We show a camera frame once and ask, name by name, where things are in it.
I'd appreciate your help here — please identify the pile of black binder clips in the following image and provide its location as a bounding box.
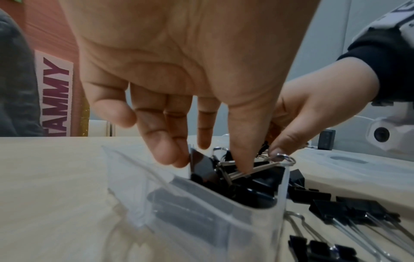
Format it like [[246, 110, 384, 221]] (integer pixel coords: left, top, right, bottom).
[[147, 153, 414, 262]]

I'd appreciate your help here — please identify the transparent plastic lid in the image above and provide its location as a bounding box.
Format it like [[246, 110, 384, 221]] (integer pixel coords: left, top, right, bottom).
[[292, 149, 414, 198]]

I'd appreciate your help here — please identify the black charger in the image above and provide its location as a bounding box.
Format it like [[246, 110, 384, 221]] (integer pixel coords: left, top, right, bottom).
[[318, 129, 336, 150]]

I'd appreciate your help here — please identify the single black binder clip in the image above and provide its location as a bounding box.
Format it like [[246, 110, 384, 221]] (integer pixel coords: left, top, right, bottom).
[[188, 147, 224, 186], [255, 139, 297, 167]]

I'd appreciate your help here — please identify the dark grey jacket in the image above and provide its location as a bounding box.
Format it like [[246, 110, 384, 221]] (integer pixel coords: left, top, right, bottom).
[[0, 7, 44, 138]]

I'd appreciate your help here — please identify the person's right hand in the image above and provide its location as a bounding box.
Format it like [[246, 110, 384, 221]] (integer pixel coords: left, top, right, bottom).
[[268, 57, 379, 163]]

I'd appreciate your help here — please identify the black right wristband with markers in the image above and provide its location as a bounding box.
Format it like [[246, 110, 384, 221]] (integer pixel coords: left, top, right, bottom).
[[336, 0, 414, 103]]

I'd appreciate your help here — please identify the transparent plastic box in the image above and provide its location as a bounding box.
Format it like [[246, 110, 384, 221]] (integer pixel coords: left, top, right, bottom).
[[101, 144, 291, 262]]

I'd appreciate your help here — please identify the red sign board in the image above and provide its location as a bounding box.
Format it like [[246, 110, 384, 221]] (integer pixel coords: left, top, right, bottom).
[[24, 0, 90, 138]]

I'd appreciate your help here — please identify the person's left hand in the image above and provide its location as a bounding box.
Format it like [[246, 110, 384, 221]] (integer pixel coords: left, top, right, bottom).
[[60, 0, 321, 177]]

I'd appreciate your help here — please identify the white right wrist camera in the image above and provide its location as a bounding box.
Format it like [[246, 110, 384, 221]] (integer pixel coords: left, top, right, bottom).
[[365, 101, 414, 154]]

